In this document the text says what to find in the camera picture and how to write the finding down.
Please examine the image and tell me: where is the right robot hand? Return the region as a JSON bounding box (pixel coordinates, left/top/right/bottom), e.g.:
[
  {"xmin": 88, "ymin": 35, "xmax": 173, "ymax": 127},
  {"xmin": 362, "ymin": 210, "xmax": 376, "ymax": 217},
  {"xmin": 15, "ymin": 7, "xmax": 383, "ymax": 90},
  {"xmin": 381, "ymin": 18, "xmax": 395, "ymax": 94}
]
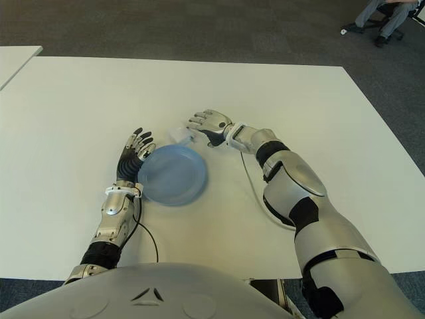
[{"xmin": 185, "ymin": 108, "xmax": 235, "ymax": 149}]

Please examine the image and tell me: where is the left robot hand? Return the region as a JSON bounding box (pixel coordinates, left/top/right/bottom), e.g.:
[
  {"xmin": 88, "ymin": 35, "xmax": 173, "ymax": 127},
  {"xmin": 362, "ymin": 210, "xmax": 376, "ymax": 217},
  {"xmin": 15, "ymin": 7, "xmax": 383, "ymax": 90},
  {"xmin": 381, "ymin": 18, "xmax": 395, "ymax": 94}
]
[{"xmin": 115, "ymin": 126, "xmax": 157, "ymax": 183}]

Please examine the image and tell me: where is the white plug charger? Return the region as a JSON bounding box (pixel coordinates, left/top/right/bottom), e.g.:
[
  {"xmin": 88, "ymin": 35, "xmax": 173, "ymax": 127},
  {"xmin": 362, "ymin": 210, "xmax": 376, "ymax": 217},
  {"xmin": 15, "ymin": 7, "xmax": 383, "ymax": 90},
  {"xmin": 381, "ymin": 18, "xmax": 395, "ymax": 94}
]
[{"xmin": 167, "ymin": 126, "xmax": 197, "ymax": 146}]

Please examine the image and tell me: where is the blue plastic plate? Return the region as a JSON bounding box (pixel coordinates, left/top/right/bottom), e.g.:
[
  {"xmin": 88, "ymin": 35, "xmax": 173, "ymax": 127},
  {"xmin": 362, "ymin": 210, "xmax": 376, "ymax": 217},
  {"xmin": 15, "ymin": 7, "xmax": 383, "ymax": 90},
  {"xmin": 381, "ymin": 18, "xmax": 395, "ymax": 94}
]
[{"xmin": 137, "ymin": 144, "xmax": 210, "ymax": 207}]

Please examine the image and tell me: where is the grey robot torso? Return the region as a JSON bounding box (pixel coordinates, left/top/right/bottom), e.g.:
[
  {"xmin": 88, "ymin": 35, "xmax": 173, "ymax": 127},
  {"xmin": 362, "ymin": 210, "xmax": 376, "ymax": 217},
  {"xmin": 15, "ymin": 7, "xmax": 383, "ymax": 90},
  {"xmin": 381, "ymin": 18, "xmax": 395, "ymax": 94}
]
[{"xmin": 0, "ymin": 262, "xmax": 295, "ymax": 319}]

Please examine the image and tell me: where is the white side table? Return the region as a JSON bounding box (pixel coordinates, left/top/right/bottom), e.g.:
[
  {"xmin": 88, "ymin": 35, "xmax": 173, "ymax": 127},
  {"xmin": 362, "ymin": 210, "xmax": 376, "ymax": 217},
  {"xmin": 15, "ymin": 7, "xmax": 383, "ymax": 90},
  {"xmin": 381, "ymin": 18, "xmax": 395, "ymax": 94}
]
[{"xmin": 0, "ymin": 45, "xmax": 44, "ymax": 91}]

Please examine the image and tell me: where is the person on office chair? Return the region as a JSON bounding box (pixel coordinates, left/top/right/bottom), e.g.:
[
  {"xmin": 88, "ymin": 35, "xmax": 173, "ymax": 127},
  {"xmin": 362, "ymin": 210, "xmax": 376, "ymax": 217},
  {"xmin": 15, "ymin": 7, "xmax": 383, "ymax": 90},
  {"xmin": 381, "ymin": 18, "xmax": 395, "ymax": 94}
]
[{"xmin": 345, "ymin": 0, "xmax": 425, "ymax": 41}]

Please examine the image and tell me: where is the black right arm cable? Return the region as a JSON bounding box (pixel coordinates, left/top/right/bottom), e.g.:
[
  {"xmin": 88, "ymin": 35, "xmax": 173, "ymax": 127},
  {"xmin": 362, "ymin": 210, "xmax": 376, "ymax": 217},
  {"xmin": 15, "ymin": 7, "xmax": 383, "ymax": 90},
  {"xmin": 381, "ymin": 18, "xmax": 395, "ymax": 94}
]
[{"xmin": 240, "ymin": 152, "xmax": 296, "ymax": 231}]

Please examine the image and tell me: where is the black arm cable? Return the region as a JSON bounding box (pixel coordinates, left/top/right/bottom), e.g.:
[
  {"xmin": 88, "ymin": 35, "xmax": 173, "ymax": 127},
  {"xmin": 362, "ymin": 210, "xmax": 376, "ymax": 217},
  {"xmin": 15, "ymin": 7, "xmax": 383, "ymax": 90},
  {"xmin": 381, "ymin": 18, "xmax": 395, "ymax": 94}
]
[
  {"xmin": 240, "ymin": 152, "xmax": 296, "ymax": 231},
  {"xmin": 132, "ymin": 195, "xmax": 160, "ymax": 263}
]

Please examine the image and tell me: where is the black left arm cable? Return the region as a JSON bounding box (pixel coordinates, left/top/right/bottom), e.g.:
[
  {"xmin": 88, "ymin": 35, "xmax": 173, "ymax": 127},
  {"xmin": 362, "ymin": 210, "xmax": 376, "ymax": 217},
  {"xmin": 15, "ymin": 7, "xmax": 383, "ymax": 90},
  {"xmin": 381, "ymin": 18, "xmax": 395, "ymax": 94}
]
[{"xmin": 132, "ymin": 195, "xmax": 160, "ymax": 263}]

